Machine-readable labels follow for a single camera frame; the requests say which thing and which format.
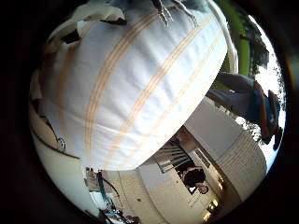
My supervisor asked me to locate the person in black shirt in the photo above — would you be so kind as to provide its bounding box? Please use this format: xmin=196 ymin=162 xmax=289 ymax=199
xmin=181 ymin=166 xmax=210 ymax=195

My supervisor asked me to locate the person in blue shirt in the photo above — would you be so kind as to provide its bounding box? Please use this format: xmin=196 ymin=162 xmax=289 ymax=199
xmin=206 ymin=72 xmax=284 ymax=152

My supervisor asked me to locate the white striped tablecloth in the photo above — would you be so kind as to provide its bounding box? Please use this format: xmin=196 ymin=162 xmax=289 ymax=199
xmin=38 ymin=6 xmax=239 ymax=172

